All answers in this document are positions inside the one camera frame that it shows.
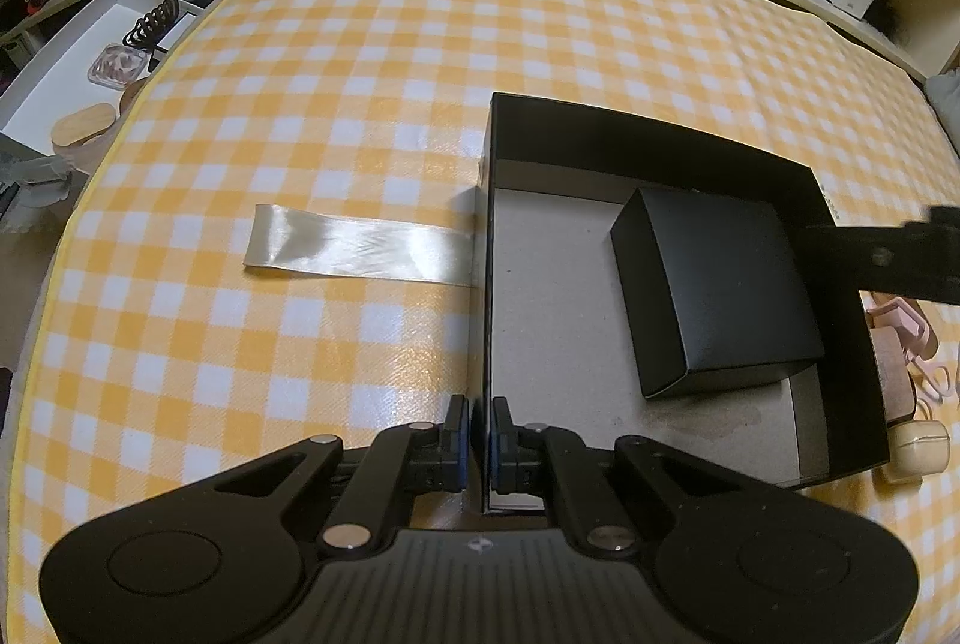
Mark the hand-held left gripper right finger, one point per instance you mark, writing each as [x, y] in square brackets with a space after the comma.
[498, 456]

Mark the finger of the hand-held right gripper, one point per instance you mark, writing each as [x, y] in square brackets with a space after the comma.
[862, 254]

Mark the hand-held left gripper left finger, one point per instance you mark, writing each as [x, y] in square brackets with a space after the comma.
[459, 456]

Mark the square wooden box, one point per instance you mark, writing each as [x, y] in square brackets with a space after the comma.
[892, 374]

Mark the small black box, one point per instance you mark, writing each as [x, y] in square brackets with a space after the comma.
[720, 284]

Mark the large black box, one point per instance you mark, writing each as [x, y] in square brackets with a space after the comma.
[555, 314]

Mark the beige earbud case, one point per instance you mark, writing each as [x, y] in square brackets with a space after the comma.
[919, 453]

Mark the pink plastic clip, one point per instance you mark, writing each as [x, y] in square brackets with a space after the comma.
[904, 322]

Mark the pale grey cloth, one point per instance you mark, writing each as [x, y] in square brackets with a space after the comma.
[946, 112]

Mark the yellow checkered tablecloth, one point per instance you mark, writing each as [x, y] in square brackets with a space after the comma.
[300, 389]

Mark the black fuzzy item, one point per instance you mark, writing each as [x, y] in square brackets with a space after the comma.
[891, 22]

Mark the cream satin ribbon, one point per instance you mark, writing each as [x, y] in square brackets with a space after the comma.
[352, 247]

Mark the clear box with pink contents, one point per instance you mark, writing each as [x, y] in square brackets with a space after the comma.
[118, 65]

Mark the black hair claw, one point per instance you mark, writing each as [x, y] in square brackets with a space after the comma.
[150, 26]

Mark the white tray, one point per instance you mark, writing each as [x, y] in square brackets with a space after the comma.
[67, 67]

